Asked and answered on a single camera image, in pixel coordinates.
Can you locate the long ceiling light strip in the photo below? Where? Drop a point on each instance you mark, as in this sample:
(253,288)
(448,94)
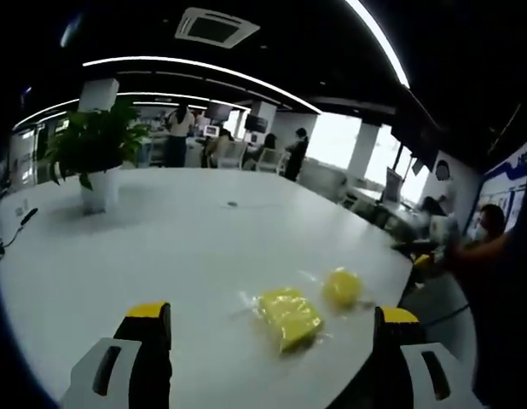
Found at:
(204,70)
(380,40)

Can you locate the ceiling air conditioner vent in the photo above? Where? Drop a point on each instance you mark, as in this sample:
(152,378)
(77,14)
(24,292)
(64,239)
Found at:
(216,27)

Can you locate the black gooseneck microphone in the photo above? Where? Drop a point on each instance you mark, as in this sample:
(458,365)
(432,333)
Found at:
(22,221)

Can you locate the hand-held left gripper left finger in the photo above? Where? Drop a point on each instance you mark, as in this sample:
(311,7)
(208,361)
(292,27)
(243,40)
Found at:
(148,362)

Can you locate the white office chair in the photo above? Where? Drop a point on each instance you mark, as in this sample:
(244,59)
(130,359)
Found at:
(231,154)
(270,159)

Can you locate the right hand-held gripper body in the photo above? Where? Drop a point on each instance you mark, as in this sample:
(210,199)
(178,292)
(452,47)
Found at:
(446,232)

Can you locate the blue white wall poster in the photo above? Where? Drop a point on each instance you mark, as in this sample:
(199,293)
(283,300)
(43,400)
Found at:
(504,191)

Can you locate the dark computer monitor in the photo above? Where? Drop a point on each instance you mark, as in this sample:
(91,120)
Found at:
(219,111)
(257,123)

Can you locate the yellow round silicone block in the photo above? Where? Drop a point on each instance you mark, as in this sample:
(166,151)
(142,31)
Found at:
(342,289)

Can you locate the white plant pot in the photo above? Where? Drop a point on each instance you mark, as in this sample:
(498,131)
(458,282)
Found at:
(99,189)

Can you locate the person's dark clothing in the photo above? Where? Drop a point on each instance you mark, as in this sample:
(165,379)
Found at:
(508,324)

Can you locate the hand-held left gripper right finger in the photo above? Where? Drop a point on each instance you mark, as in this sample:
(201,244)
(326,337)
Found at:
(400,362)

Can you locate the yellow rectangular silicone block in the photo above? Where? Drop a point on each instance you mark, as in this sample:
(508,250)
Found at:
(293,317)

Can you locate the green potted plant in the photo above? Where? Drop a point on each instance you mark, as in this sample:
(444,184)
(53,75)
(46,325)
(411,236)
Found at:
(99,136)

